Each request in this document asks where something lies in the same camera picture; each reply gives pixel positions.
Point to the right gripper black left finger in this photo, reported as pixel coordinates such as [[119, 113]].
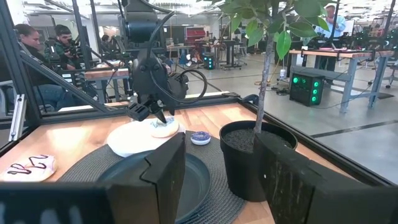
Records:
[[149, 193]]

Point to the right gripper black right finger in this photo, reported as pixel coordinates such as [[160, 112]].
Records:
[[295, 193]]

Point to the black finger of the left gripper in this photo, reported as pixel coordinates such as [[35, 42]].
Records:
[[160, 115], [138, 111]]

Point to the mint frosted cream donut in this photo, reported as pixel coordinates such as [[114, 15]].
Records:
[[164, 129]]

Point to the small sprinkled mini donut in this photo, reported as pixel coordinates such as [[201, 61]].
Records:
[[200, 137]]

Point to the pink donut with chocolate drizzle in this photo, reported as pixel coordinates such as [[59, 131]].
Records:
[[29, 169]]

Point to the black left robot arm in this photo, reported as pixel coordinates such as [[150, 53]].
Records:
[[140, 28]]

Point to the white round plate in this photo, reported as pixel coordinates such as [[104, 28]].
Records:
[[130, 138]]

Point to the dark grey round plate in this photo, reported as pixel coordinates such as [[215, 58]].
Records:
[[192, 183]]

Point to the wooden top small table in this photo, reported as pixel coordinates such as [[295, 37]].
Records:
[[105, 74]]

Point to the black computer with green lights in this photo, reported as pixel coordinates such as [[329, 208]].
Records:
[[208, 61], [306, 88]]

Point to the black plastic plant pot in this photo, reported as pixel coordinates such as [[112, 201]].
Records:
[[242, 161]]

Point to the red cabinet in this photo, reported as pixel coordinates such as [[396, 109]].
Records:
[[195, 33]]

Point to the grey woven round placemat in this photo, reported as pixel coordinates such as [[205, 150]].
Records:
[[217, 186]]

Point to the black standing desk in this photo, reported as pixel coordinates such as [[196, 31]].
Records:
[[230, 53]]

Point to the person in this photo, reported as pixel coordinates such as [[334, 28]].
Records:
[[63, 34], [334, 23], [31, 43]]

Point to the small green leafy tree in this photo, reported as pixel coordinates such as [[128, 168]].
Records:
[[264, 77]]

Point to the small white bottle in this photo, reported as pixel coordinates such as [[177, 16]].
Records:
[[282, 74]]

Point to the wooden top grey-legged workbench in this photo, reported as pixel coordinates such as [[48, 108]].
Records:
[[342, 54]]

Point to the black hand-held camera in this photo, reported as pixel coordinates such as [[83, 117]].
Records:
[[72, 48]]

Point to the silver metal bracket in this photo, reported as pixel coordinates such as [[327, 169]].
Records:
[[18, 116]]

